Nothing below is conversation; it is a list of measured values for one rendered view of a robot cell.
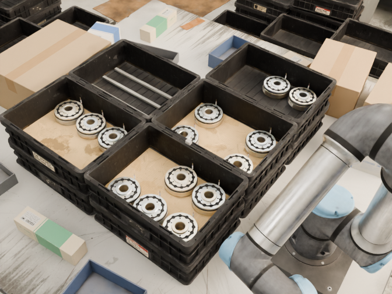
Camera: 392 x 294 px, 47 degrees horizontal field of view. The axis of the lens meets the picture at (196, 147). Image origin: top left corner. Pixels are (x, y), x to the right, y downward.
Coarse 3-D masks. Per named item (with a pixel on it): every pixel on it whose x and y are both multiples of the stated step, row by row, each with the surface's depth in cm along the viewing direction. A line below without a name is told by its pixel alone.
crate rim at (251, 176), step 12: (216, 84) 164; (180, 96) 159; (240, 96) 160; (168, 108) 154; (264, 108) 156; (288, 120) 152; (288, 132) 148; (192, 144) 143; (276, 144) 144; (216, 156) 140; (252, 180) 136
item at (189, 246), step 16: (144, 128) 147; (160, 128) 148; (240, 176) 135; (112, 192) 129; (240, 192) 132; (128, 208) 126; (224, 208) 126; (208, 224) 123; (176, 240) 119; (192, 240) 119
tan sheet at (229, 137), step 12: (192, 120) 165; (228, 120) 166; (204, 132) 161; (216, 132) 161; (228, 132) 161; (240, 132) 162; (204, 144) 157; (216, 144) 157; (228, 144) 157; (240, 144) 158; (252, 156) 154
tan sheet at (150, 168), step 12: (144, 156) 152; (156, 156) 153; (132, 168) 149; (144, 168) 149; (156, 168) 149; (168, 168) 149; (144, 180) 145; (156, 180) 146; (180, 180) 146; (144, 192) 142; (156, 192) 142; (168, 192) 142; (168, 204) 139; (180, 204) 139; (204, 216) 136
